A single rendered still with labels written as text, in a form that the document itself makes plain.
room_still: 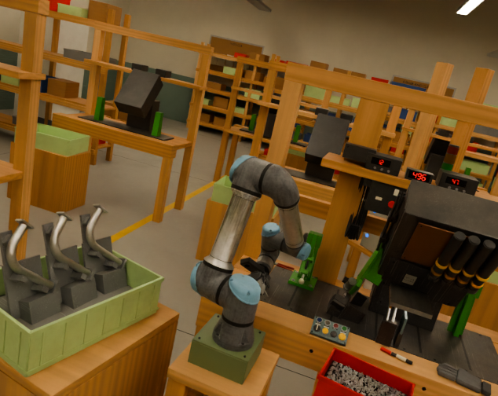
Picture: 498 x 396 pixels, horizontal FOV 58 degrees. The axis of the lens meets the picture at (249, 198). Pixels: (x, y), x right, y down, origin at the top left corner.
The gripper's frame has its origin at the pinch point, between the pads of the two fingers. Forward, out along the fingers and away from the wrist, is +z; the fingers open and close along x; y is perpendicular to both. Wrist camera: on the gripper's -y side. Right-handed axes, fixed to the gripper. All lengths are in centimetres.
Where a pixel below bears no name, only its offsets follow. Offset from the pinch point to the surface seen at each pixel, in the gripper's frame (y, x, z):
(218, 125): 99, 494, -901
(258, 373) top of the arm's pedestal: 19.9, -3.0, 19.3
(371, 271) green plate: 27, -36, -40
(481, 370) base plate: 77, -67, -28
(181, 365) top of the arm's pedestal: 2.7, 15.6, 29.7
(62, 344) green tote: -23, 45, 42
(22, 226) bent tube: -62, 50, 24
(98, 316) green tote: -22, 41, 27
